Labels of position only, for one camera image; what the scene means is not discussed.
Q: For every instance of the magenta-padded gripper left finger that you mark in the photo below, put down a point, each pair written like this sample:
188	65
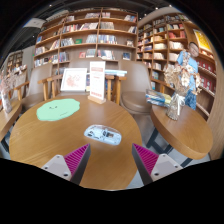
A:
77	159

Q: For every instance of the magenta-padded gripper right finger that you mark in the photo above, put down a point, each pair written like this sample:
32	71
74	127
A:
146	159

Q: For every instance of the transparent grey computer mouse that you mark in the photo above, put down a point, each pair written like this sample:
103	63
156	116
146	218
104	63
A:
102	134

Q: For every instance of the green blob-shaped mouse pad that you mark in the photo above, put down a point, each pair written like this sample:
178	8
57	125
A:
57	110

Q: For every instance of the round wooden side table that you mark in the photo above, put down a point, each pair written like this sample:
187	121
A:
183	131
8	118

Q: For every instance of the stack of colourful books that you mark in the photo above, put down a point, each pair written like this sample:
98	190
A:
158	98

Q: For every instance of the glass vase dried flowers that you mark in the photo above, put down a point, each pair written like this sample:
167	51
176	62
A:
176	96
6	100

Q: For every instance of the brown padded wooden armchair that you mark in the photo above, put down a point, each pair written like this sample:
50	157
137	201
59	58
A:
80	63
38	83
135	90

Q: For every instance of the white framed floral picture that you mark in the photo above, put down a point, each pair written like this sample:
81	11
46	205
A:
73	80

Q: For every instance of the white red sign wooden base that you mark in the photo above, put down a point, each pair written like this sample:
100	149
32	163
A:
97	80

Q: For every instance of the person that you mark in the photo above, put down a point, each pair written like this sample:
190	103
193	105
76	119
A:
190	58

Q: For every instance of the distant wooden bookshelf unit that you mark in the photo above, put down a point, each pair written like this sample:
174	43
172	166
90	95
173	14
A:
16	61

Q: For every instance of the curved wooden bookshelf unit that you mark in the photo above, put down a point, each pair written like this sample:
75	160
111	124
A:
163	43

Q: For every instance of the yellow poster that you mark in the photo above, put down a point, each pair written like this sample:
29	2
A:
202	40

